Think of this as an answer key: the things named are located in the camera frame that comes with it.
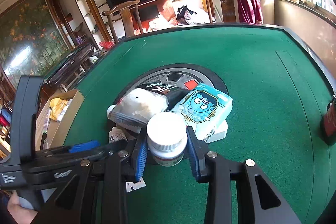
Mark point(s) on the small white bottle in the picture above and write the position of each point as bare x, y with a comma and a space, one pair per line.
115, 134

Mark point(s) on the floral wall painting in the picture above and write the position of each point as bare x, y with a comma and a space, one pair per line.
32, 41

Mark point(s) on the dark red cork bottle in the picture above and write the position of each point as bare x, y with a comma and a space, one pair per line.
328, 124

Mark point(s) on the red plastic bag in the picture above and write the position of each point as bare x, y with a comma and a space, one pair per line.
107, 45

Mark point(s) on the black printed pouch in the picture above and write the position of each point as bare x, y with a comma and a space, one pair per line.
137, 107

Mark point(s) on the folded dark table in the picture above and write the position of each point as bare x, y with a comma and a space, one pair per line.
68, 66

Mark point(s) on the wooden chair left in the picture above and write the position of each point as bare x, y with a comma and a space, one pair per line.
124, 9

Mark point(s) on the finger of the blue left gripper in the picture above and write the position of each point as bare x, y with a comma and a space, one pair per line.
84, 146

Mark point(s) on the yellow snack packet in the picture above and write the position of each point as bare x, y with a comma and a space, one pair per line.
58, 108

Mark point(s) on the round mahjong control panel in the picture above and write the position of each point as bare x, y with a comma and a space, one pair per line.
185, 76

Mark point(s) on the pile of clothes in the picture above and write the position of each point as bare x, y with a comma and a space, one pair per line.
194, 16

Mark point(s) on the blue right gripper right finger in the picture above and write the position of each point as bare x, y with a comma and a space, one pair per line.
196, 150

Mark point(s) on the white red-label pill bottle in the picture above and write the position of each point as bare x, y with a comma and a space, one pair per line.
167, 138

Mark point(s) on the cardboard box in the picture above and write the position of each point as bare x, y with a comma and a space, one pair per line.
52, 132

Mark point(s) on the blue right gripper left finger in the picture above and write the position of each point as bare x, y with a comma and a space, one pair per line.
139, 156

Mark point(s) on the person's left hand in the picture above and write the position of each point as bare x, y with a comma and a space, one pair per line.
20, 214

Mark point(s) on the maroon cloth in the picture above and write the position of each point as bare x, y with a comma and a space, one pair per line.
250, 11

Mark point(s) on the blue cartoon tissue pack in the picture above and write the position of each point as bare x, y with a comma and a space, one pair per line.
206, 109

